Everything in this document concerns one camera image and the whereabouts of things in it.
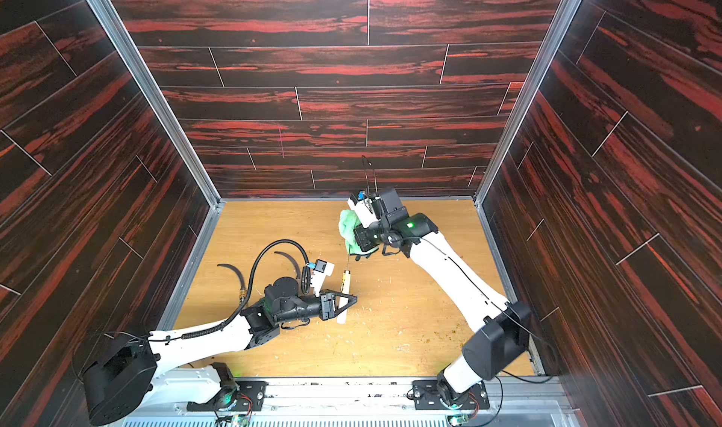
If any sickle with yellow label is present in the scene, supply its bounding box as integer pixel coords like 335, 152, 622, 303
337, 255, 352, 325

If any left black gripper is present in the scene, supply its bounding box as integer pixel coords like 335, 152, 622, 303
273, 290, 356, 327

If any wrist white camera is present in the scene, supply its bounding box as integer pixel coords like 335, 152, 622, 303
310, 260, 335, 296
348, 191, 379, 228

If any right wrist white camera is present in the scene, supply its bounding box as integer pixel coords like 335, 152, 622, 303
348, 191, 379, 228

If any left black corrugated cable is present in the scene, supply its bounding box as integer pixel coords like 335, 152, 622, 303
179, 239, 311, 340

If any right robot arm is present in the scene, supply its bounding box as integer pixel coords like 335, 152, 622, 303
348, 188, 531, 407

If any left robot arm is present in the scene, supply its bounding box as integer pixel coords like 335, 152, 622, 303
83, 277, 357, 426

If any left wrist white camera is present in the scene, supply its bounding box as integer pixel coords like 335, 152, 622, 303
310, 260, 335, 296

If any green microfibre rag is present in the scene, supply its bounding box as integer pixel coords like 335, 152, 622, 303
338, 210, 365, 256

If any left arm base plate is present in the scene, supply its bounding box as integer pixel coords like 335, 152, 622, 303
186, 380, 268, 414

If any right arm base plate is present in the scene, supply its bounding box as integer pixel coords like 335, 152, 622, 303
406, 378, 490, 410

